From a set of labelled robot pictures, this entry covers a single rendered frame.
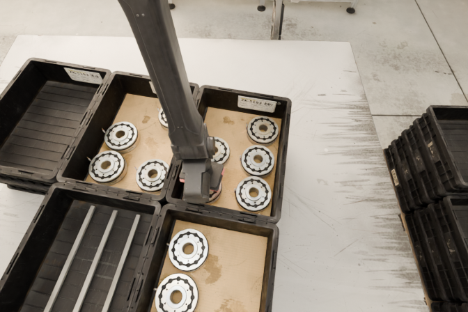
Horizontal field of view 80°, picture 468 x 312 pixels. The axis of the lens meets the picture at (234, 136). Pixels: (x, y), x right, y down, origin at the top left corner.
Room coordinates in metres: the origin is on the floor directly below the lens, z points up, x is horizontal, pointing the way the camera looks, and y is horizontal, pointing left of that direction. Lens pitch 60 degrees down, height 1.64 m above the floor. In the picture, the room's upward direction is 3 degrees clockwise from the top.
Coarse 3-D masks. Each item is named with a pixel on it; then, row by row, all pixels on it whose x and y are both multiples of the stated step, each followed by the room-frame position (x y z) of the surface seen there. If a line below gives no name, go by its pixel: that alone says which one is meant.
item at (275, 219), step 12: (252, 96) 0.56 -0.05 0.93; (264, 96) 0.56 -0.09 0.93; (276, 96) 0.56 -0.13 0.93; (288, 108) 0.52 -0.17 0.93; (288, 120) 0.47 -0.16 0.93; (288, 132) 0.43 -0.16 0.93; (168, 192) 0.23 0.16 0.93; (180, 204) 0.20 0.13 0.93; (192, 204) 0.21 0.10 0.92; (204, 204) 0.20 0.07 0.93; (276, 204) 0.21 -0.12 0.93; (240, 216) 0.18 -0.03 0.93; (252, 216) 0.18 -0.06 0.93; (264, 216) 0.18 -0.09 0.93; (276, 216) 0.18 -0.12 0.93
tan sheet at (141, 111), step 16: (128, 96) 0.61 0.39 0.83; (144, 96) 0.61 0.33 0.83; (128, 112) 0.54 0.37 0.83; (144, 112) 0.54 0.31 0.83; (144, 128) 0.48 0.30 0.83; (160, 128) 0.48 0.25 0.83; (144, 144) 0.42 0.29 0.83; (160, 144) 0.42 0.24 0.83; (128, 160) 0.36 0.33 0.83; (144, 160) 0.36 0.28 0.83; (128, 176) 0.31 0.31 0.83; (144, 192) 0.26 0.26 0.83
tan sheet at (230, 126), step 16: (208, 112) 0.56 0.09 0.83; (224, 112) 0.56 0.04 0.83; (240, 112) 0.56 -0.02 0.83; (208, 128) 0.49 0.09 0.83; (224, 128) 0.49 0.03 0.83; (240, 128) 0.50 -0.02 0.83; (240, 144) 0.44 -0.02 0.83; (272, 144) 0.44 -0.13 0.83; (256, 160) 0.38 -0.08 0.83; (224, 176) 0.32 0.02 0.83; (240, 176) 0.32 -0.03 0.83; (272, 176) 0.33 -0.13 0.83; (224, 192) 0.27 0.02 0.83; (272, 192) 0.28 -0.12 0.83; (240, 208) 0.23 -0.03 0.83
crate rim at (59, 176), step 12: (120, 72) 0.63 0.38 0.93; (108, 84) 0.58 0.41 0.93; (192, 84) 0.59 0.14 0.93; (192, 96) 0.55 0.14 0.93; (96, 108) 0.48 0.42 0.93; (84, 132) 0.40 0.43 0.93; (72, 156) 0.32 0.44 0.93; (60, 168) 0.28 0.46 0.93; (60, 180) 0.25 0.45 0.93; (72, 180) 0.25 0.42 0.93; (168, 180) 0.26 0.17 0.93; (120, 192) 0.22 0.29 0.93
